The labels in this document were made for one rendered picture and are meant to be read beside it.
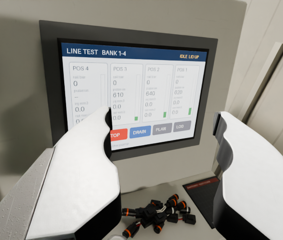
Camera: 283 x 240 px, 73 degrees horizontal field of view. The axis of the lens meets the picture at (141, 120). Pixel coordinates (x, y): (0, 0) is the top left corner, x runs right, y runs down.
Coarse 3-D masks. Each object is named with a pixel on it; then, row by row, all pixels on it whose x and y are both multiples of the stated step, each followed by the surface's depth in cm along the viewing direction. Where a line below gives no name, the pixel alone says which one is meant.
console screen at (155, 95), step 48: (48, 48) 39; (96, 48) 43; (144, 48) 48; (192, 48) 54; (48, 96) 42; (96, 96) 47; (144, 96) 52; (192, 96) 59; (144, 144) 58; (192, 144) 67
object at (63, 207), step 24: (96, 120) 10; (72, 144) 8; (96, 144) 8; (72, 168) 7; (96, 168) 7; (48, 192) 6; (72, 192) 6; (96, 192) 6; (120, 192) 7; (48, 216) 6; (72, 216) 6; (96, 216) 6; (120, 216) 7
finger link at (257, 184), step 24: (216, 120) 11; (240, 144) 9; (264, 144) 9; (240, 168) 7; (264, 168) 7; (216, 192) 8; (240, 192) 7; (264, 192) 7; (216, 216) 7; (240, 216) 6; (264, 216) 6
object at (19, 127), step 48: (0, 0) 34; (48, 0) 37; (96, 0) 40; (144, 0) 44; (192, 0) 49; (240, 0) 56; (0, 48) 36; (0, 96) 39; (0, 144) 42; (48, 144) 46; (0, 192) 45
